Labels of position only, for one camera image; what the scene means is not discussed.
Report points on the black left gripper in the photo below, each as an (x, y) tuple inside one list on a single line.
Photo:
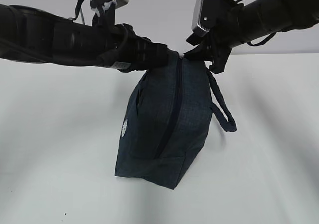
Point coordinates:
[(134, 53)]

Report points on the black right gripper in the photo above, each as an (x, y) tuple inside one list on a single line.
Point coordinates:
[(217, 36)]

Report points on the dark blue lunch bag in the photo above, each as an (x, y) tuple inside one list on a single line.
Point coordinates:
[(167, 121)]

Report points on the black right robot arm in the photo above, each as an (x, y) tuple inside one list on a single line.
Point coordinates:
[(265, 18)]

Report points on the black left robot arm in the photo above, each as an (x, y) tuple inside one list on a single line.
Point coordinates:
[(30, 35)]

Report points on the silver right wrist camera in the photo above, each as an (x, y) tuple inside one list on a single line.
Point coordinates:
[(206, 14)]

